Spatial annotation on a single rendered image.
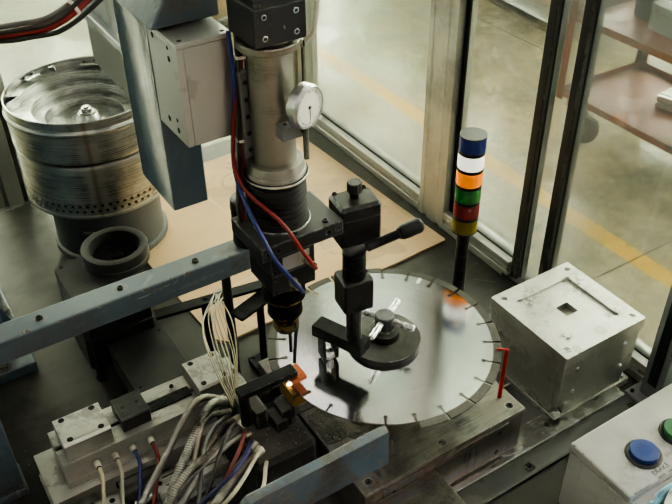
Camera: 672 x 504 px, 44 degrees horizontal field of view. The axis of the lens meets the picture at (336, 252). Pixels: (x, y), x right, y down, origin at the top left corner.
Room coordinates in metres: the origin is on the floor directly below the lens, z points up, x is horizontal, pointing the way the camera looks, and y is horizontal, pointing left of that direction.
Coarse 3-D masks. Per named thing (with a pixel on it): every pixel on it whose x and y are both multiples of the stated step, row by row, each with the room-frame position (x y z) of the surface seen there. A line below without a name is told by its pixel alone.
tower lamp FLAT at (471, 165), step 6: (462, 156) 1.17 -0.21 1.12; (480, 156) 1.16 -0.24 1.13; (462, 162) 1.17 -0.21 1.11; (468, 162) 1.16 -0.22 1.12; (474, 162) 1.16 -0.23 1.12; (480, 162) 1.16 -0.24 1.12; (462, 168) 1.17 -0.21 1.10; (468, 168) 1.16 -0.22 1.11; (474, 168) 1.16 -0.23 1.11; (480, 168) 1.16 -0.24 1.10
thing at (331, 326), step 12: (360, 312) 0.85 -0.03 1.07; (324, 324) 0.89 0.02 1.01; (336, 324) 0.89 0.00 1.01; (348, 324) 0.85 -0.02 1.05; (360, 324) 0.85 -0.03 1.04; (324, 336) 0.87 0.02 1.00; (336, 336) 0.86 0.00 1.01; (348, 336) 0.85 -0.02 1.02; (360, 336) 0.85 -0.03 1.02; (324, 348) 0.87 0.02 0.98; (336, 348) 0.88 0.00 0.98; (348, 348) 0.85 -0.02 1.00; (360, 348) 0.84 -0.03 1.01; (324, 360) 0.87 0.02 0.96
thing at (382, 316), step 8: (392, 304) 0.95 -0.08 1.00; (368, 312) 0.93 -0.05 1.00; (376, 312) 0.92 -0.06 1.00; (384, 312) 0.92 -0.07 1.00; (392, 312) 0.92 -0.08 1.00; (376, 320) 0.91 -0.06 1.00; (384, 320) 0.91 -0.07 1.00; (392, 320) 0.91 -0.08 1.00; (376, 328) 0.89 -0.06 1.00; (384, 328) 0.90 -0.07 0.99; (392, 328) 0.91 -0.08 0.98; (408, 328) 0.90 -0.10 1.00; (368, 336) 0.88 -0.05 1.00
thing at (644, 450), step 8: (640, 440) 0.76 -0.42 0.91; (648, 440) 0.76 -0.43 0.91; (632, 448) 0.74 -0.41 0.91; (640, 448) 0.74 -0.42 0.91; (648, 448) 0.74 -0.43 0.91; (656, 448) 0.74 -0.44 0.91; (632, 456) 0.73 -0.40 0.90; (640, 456) 0.73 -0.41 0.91; (648, 456) 0.73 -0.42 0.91; (656, 456) 0.73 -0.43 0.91; (648, 464) 0.72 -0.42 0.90
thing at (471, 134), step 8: (464, 128) 1.20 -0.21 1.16; (472, 128) 1.20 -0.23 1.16; (480, 128) 1.20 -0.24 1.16; (464, 136) 1.17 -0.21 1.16; (472, 136) 1.17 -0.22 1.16; (480, 136) 1.17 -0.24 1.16; (464, 144) 1.17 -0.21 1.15; (472, 144) 1.16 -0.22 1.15; (480, 144) 1.16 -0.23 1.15; (464, 152) 1.17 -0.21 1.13; (472, 152) 1.16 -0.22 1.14; (480, 152) 1.16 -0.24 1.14
